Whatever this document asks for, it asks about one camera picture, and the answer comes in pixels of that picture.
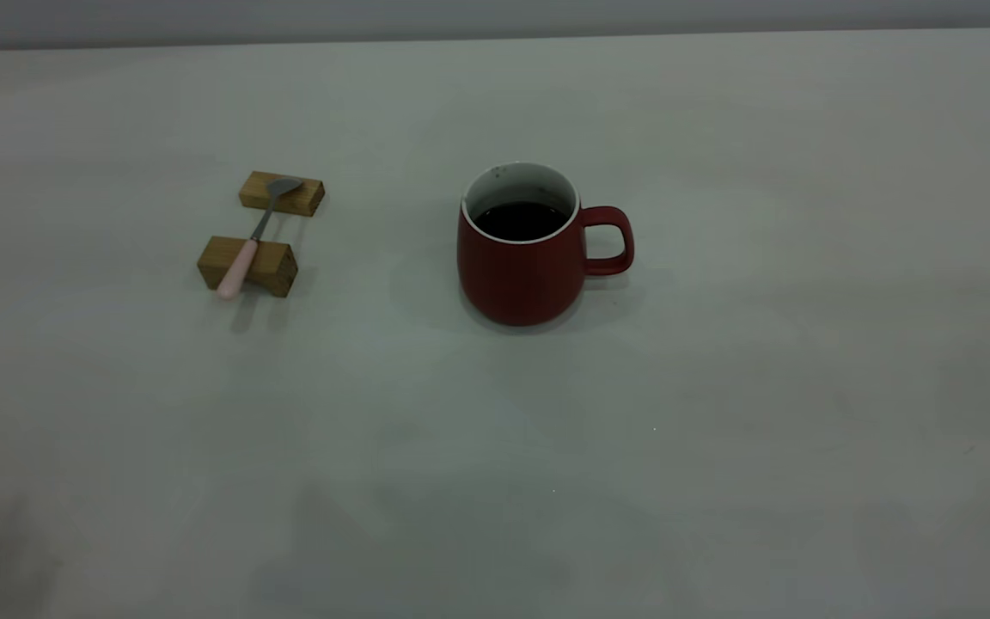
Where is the red ceramic mug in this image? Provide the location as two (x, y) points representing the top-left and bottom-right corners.
(457, 162), (635, 328)

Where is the pink handled metal spoon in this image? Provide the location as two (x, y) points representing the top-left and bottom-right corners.
(217, 176), (303, 301)

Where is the dark coffee liquid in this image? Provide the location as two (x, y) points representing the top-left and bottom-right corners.
(473, 201), (570, 242)

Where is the flat wooden block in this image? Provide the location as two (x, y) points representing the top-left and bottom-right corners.
(238, 170), (326, 218)

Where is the arched wooden block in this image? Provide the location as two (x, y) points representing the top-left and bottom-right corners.
(196, 236), (299, 298)

